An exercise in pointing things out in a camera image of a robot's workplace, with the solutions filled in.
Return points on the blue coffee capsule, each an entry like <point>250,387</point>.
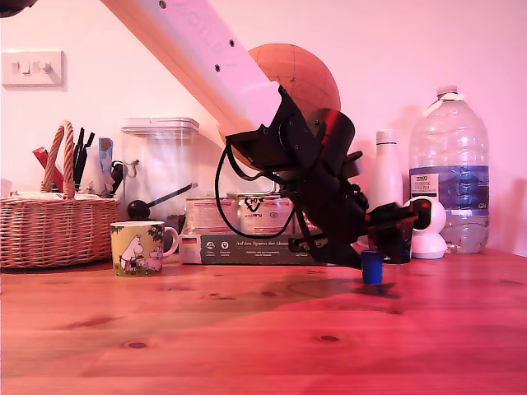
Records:
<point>371,269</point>

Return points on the white slim bottle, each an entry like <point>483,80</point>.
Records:
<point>387,164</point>

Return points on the silver tin with label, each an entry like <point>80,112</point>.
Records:
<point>201,216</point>
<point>263,218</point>

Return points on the long grey cardboard box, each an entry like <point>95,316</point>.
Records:
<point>247,251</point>

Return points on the large clear water bottle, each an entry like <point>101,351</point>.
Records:
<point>450,164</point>

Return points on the cork globe on stand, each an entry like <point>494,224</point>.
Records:
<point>304,74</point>

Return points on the clear plastic lidded container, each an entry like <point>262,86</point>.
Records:
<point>162,164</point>

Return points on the black round-headed scoop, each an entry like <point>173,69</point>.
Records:
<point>138,210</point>

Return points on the yellow cartoon mug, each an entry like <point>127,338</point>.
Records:
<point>136,251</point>

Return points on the blue and white packet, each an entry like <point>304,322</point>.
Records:
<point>105,154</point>

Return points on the black stick utensil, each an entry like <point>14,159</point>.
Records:
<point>80,143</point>
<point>89,141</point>

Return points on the red packet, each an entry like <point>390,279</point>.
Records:
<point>41,158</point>

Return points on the white paper stack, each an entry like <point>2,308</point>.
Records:
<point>35,196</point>

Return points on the small white round camera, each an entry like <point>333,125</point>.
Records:
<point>432,240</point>

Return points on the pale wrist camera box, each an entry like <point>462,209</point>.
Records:
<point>356,164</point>

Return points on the white wall light switch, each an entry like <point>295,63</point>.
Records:
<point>33,69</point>

